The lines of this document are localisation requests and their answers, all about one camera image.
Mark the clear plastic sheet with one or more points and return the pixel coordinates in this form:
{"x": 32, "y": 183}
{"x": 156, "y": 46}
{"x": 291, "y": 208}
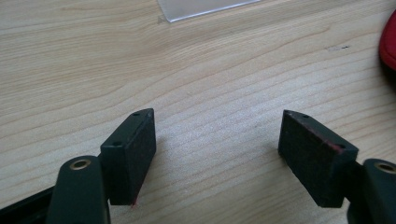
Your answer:
{"x": 199, "y": 7}

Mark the red rounded object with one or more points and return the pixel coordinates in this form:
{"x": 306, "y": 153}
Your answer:
{"x": 388, "y": 43}

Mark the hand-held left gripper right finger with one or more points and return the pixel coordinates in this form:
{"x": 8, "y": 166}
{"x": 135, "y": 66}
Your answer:
{"x": 314, "y": 158}

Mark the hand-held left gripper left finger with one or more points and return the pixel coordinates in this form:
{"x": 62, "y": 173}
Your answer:
{"x": 127, "y": 161}

